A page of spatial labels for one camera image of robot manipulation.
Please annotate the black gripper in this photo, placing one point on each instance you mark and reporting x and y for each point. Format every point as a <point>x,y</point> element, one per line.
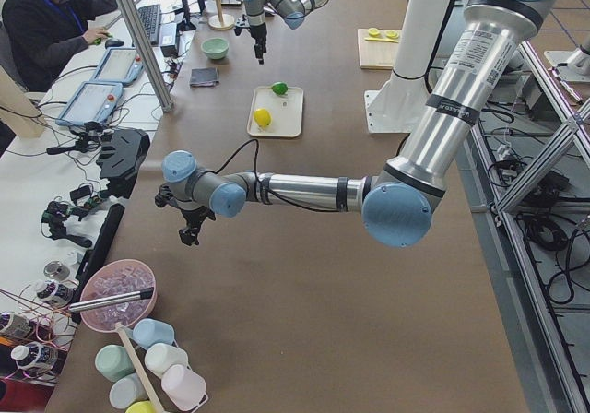
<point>193,219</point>
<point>259,33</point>

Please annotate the green lime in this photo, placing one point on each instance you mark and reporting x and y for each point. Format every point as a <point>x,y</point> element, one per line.
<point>280,88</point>

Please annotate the yellow lemon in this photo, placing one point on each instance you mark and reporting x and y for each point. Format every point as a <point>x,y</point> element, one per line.
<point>262,117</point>

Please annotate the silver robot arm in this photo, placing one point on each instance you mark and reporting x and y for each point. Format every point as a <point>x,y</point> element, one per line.
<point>396,206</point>

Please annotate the white rectangular tray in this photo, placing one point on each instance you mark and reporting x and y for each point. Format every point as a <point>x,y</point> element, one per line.
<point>285,112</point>

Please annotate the metal scoop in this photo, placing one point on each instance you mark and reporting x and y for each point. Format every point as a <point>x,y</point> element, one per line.
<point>269,12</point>

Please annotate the pale green bowl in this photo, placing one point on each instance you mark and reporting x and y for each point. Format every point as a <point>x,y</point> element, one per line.
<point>215,48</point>

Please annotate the wooden cup tree stand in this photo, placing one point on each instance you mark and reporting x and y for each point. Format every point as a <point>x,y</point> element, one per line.
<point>217,19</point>

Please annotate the grey folded cloth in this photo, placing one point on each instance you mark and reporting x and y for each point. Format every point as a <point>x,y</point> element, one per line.
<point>203,77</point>

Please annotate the pink bowl with ice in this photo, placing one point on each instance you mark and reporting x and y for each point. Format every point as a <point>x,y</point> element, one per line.
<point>116,279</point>

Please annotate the black flat bar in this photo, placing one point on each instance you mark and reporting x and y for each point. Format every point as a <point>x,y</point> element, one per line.
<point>95,257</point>

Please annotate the light blue cup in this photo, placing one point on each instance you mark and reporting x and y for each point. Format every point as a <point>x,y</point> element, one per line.
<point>148,332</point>

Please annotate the yellow plastic knife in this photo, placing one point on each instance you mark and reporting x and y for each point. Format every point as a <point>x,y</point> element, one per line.
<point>375,39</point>

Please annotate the black keyboard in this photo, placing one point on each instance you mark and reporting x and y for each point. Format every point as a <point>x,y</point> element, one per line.
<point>150,19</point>

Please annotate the bamboo cutting board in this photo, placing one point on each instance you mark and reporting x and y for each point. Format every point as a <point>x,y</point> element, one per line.
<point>376,55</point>

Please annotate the white cup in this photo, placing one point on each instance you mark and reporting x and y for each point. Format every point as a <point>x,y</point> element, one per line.
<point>160,357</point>

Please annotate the upper lemon slice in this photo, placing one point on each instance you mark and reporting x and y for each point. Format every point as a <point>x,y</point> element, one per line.
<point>392,34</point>

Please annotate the far teach pendant tablet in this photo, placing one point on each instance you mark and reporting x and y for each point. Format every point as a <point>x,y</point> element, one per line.
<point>119,64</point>

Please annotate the teach pendant tablet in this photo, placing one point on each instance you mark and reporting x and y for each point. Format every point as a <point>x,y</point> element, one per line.
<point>93,102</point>
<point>119,64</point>

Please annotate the green cup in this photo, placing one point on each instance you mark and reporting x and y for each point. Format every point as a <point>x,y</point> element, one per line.
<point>112,362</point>

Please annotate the pink cup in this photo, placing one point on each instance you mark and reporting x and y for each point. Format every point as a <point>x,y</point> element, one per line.
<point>184,387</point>

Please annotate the near teach pendant tablet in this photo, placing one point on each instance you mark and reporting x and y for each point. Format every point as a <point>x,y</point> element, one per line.
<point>93,102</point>

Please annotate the grey-blue cup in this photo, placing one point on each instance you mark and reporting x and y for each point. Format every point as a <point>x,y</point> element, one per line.
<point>127,391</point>

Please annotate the yellow cup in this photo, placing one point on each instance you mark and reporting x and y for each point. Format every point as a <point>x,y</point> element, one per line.
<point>144,406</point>

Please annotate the seated person in black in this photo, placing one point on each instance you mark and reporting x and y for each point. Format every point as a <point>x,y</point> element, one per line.
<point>45,35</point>

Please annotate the metal tongs handle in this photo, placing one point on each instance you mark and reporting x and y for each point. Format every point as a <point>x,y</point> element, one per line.
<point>138,295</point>

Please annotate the black metal bracket stand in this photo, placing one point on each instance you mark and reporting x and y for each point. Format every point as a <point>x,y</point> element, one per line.
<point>121,154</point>

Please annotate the aluminium frame post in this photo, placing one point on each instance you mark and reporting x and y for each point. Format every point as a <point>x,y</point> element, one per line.
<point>140,39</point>

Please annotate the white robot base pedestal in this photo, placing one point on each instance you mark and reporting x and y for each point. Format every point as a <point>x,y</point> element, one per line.
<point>399,104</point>

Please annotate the wooden rack handle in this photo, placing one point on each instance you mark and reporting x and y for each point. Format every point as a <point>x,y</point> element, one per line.
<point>153,397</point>

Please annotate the aluminium truss frame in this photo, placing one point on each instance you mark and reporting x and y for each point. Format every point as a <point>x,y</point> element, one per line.
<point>525,168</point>

